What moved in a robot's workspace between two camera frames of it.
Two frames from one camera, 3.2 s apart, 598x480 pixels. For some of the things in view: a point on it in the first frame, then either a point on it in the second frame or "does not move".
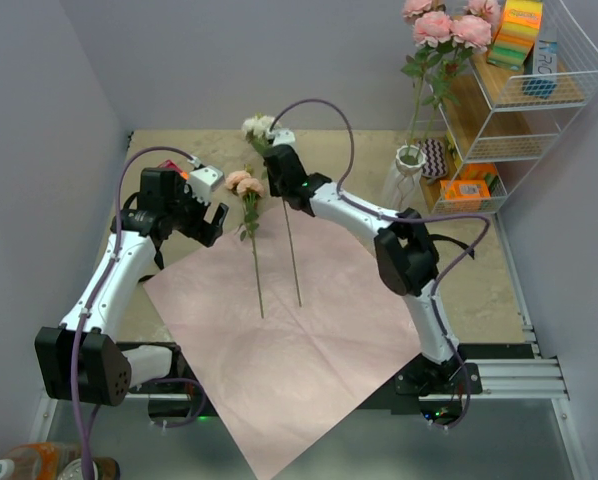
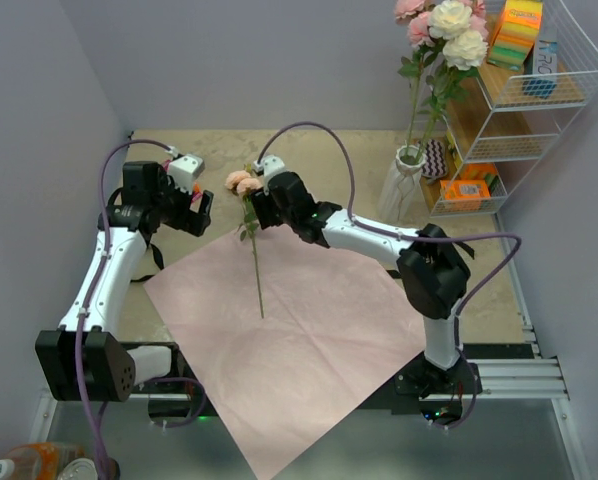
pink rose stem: x=429 y=30 -> x=404 y=10
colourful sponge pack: x=519 y=26 does not move
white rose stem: x=260 y=129 -> x=463 y=50
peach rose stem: x=249 y=188 does not move
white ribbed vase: x=404 y=190 does not move
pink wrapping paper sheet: x=289 y=326 does not move
